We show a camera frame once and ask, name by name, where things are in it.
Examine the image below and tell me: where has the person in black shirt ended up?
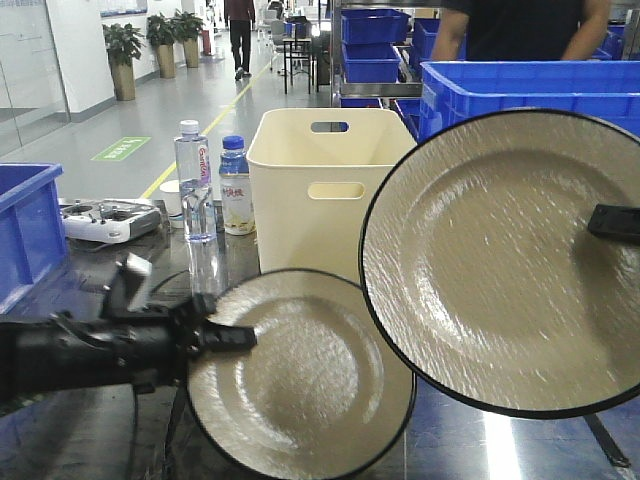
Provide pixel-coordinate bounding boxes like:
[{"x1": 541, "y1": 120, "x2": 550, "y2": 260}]
[{"x1": 431, "y1": 0, "x2": 611, "y2": 61}]

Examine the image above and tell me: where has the large blue crate upper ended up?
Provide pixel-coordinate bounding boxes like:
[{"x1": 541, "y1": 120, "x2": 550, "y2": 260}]
[{"x1": 418, "y1": 60, "x2": 639, "y2": 141}]

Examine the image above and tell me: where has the blue crate on shelf top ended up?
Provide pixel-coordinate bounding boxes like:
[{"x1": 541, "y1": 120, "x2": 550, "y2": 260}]
[{"x1": 341, "y1": 8, "x2": 409, "y2": 45}]

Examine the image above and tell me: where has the potted plant far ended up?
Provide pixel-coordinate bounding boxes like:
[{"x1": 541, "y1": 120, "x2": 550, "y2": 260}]
[{"x1": 172, "y1": 10, "x2": 203, "y2": 68}]

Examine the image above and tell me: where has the beige plate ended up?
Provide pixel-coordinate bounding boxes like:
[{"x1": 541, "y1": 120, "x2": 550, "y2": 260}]
[
  {"x1": 359, "y1": 109, "x2": 639, "y2": 419},
  {"x1": 188, "y1": 269, "x2": 416, "y2": 479}
]

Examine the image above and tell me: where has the cream plastic bin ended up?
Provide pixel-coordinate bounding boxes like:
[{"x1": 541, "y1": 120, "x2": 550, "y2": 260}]
[{"x1": 247, "y1": 108, "x2": 416, "y2": 281}]

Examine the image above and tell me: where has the clear water bottle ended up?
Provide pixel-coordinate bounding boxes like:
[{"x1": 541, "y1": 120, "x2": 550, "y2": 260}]
[{"x1": 174, "y1": 120, "x2": 216, "y2": 243}]

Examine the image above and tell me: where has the white paper cup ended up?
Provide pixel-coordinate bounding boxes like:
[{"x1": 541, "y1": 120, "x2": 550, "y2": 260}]
[{"x1": 159, "y1": 180, "x2": 184, "y2": 229}]

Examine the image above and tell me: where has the blue crate on shelf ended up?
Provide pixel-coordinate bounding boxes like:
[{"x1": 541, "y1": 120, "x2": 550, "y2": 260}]
[
  {"x1": 342, "y1": 43, "x2": 401, "y2": 83},
  {"x1": 341, "y1": 8, "x2": 409, "y2": 45}
]

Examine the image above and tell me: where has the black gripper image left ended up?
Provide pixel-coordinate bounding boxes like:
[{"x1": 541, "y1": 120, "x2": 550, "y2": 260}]
[{"x1": 102, "y1": 253, "x2": 257, "y2": 370}]

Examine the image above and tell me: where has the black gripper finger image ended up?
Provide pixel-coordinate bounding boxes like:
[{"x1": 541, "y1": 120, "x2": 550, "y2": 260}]
[{"x1": 587, "y1": 204, "x2": 639, "y2": 244}]

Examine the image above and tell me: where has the blue crate at left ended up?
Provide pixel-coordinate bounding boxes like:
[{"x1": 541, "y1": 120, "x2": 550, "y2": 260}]
[{"x1": 1, "y1": 163, "x2": 67, "y2": 313}]

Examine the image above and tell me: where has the milk drink bottle blue cap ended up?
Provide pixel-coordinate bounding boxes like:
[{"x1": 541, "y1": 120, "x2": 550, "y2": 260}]
[{"x1": 219, "y1": 135, "x2": 255, "y2": 236}]

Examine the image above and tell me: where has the blue crate on shelf lower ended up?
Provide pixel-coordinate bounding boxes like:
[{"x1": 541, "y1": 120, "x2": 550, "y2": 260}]
[{"x1": 342, "y1": 43, "x2": 401, "y2": 83}]

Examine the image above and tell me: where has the potted plant middle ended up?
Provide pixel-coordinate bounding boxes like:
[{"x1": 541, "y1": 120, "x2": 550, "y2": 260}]
[{"x1": 146, "y1": 13, "x2": 176, "y2": 79}]

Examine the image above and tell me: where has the walking person in corridor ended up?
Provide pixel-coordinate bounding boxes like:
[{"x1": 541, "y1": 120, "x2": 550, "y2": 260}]
[{"x1": 223, "y1": 0, "x2": 256, "y2": 81}]

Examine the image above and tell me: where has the potted plant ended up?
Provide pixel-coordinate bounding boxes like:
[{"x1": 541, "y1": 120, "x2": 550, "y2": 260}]
[
  {"x1": 172, "y1": 10, "x2": 203, "y2": 68},
  {"x1": 146, "y1": 13, "x2": 176, "y2": 79},
  {"x1": 102, "y1": 23, "x2": 143, "y2": 101}
]

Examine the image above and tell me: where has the white remote controller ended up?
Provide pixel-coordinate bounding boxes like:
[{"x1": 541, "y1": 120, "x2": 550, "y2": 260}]
[{"x1": 60, "y1": 199, "x2": 162, "y2": 244}]

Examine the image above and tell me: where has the potted plant nearest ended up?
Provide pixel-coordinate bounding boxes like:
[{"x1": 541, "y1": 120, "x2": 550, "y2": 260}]
[{"x1": 102, "y1": 23, "x2": 143, "y2": 101}]

